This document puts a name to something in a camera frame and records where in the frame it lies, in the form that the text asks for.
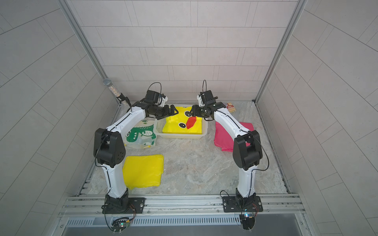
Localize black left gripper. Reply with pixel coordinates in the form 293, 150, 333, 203
151, 104, 178, 120

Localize yellow duck face raincoat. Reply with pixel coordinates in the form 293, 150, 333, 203
162, 107, 202, 135

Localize green dinosaur translucent raincoat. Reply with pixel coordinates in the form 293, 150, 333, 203
124, 120, 157, 149

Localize pink raincoat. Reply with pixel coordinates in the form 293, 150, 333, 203
214, 121, 255, 152

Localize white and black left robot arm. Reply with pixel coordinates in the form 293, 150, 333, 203
94, 101, 178, 212

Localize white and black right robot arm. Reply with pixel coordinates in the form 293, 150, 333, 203
191, 102, 263, 209

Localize white plastic perforated basket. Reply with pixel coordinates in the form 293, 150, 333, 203
154, 104, 208, 139

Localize glass tube on black stand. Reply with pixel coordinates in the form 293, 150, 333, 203
103, 78, 132, 109

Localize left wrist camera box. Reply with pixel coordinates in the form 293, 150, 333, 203
144, 90, 168, 107

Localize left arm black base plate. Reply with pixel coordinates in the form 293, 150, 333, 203
101, 195, 146, 214

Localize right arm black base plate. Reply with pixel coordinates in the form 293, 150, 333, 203
222, 196, 263, 213

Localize right circuit board with wires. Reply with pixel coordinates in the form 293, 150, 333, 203
239, 213, 256, 231

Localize circuit board with wires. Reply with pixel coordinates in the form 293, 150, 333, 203
239, 213, 256, 231
111, 217, 131, 234

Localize left circuit board with wires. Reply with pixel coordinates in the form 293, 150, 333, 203
111, 217, 131, 234

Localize aluminium front rail frame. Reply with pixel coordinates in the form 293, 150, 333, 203
50, 193, 311, 236

